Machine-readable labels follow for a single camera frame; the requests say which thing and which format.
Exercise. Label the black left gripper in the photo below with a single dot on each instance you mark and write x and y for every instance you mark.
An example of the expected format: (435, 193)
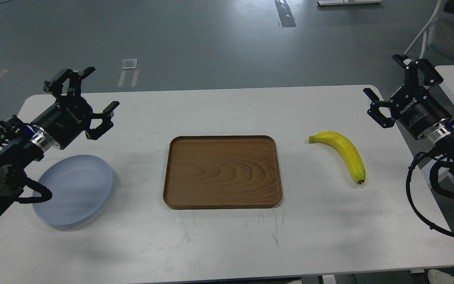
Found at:
(68, 117)

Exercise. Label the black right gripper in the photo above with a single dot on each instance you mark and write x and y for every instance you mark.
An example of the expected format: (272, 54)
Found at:
(412, 105)

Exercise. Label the yellow banana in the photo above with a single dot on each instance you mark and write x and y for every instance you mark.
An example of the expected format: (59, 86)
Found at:
(346, 149)

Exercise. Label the light blue plate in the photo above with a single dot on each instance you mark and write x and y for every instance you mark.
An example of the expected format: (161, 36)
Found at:
(80, 185)

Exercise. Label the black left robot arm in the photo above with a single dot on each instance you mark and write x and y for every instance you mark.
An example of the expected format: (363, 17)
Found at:
(23, 143)

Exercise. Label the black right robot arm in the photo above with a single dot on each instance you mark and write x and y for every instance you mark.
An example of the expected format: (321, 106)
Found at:
(442, 137)

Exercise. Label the brown wooden tray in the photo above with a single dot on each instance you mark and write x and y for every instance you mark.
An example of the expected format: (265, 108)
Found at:
(222, 172)

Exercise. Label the white shoe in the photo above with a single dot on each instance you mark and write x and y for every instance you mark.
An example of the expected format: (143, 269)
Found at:
(438, 277)

